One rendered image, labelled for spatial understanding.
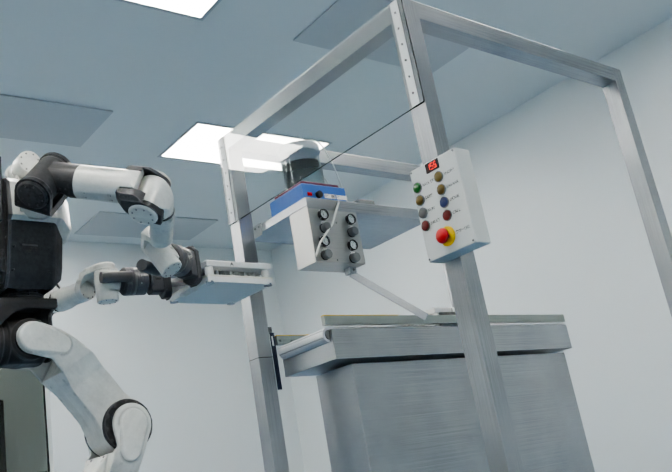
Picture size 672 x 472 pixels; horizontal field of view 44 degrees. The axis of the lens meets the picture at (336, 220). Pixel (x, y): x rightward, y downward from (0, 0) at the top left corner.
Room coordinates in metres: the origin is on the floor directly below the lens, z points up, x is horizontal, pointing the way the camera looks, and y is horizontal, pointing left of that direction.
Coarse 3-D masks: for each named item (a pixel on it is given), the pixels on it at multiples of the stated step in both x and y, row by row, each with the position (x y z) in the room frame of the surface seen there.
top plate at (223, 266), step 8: (200, 264) 2.47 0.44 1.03; (208, 264) 2.45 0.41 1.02; (216, 264) 2.47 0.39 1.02; (224, 264) 2.49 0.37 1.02; (240, 264) 2.53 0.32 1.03; (248, 264) 2.55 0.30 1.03; (256, 264) 2.57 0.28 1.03; (264, 264) 2.59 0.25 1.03; (256, 272) 2.61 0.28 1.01; (176, 280) 2.58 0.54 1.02
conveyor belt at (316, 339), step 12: (504, 324) 3.33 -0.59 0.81; (516, 324) 3.38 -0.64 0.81; (528, 324) 3.43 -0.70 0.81; (540, 324) 3.48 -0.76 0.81; (552, 324) 3.54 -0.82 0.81; (564, 324) 3.60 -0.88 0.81; (312, 336) 2.74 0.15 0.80; (324, 336) 2.71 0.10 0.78; (288, 348) 2.85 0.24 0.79; (300, 348) 2.80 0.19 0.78; (312, 348) 2.78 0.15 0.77
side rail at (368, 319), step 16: (336, 320) 2.73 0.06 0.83; (352, 320) 2.77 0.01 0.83; (368, 320) 2.82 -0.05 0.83; (384, 320) 2.87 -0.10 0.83; (400, 320) 2.92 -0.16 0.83; (416, 320) 2.98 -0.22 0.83; (432, 320) 3.03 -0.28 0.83; (448, 320) 3.09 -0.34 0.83; (496, 320) 3.27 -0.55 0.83; (512, 320) 3.34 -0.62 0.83; (528, 320) 3.41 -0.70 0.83; (544, 320) 3.48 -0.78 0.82; (560, 320) 3.55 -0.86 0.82
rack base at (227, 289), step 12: (204, 276) 2.46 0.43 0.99; (216, 276) 2.47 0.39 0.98; (228, 276) 2.50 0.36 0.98; (240, 276) 2.53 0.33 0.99; (252, 276) 2.56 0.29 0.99; (192, 288) 2.53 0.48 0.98; (204, 288) 2.52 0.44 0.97; (216, 288) 2.54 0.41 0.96; (228, 288) 2.57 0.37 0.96; (240, 288) 2.59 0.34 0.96; (252, 288) 2.62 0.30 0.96; (264, 288) 2.64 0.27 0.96; (180, 300) 2.61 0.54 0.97; (192, 300) 2.64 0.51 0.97; (204, 300) 2.67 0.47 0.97; (216, 300) 2.69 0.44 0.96; (228, 300) 2.72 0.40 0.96; (240, 300) 2.75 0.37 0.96
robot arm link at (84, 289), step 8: (96, 264) 2.41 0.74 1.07; (104, 264) 2.41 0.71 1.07; (112, 264) 2.43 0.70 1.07; (80, 272) 2.45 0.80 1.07; (88, 272) 2.43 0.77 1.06; (80, 280) 2.45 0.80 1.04; (88, 280) 2.48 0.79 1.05; (80, 288) 2.45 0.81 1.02; (88, 288) 2.48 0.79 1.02; (80, 296) 2.46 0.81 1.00; (88, 296) 2.48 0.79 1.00
